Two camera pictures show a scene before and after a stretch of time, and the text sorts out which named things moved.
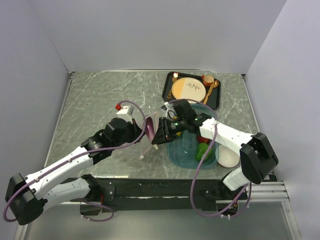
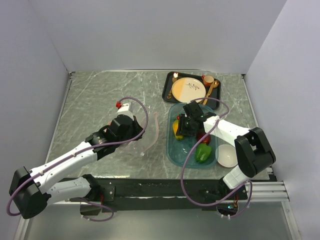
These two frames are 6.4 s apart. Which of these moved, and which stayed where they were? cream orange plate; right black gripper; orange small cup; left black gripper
Moved: right black gripper
Stayed: cream orange plate; orange small cup; left black gripper
